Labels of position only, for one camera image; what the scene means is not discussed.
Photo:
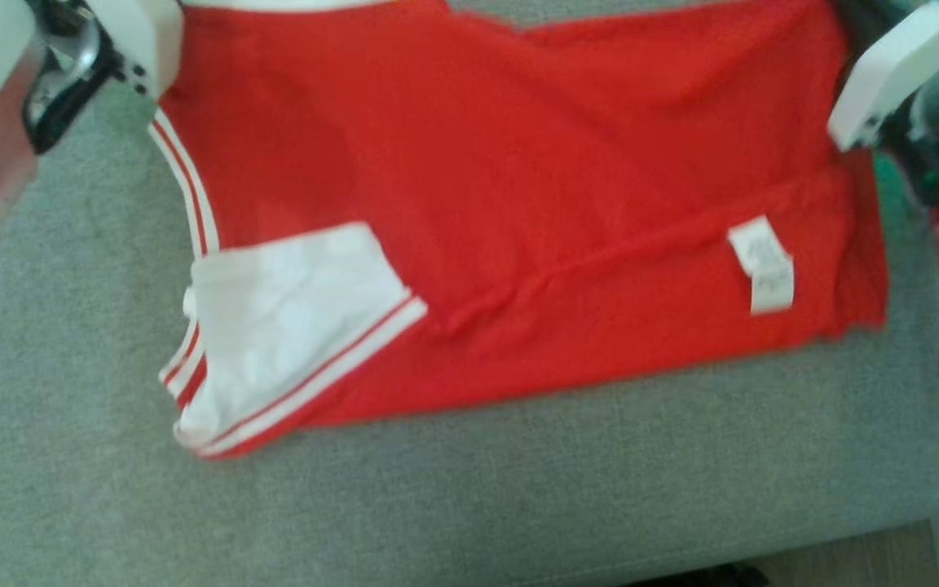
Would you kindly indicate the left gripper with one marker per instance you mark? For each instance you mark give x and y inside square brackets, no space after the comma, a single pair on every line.
[70,81]

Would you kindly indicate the red shirt with white sleeves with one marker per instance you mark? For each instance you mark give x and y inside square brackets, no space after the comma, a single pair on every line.
[518,163]

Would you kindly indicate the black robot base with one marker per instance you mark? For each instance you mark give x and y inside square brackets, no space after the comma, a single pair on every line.
[706,577]

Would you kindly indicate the large grey sofa ottoman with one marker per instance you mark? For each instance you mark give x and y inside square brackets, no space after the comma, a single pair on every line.
[437,505]

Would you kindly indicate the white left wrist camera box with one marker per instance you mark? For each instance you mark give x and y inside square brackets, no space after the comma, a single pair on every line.
[143,33]

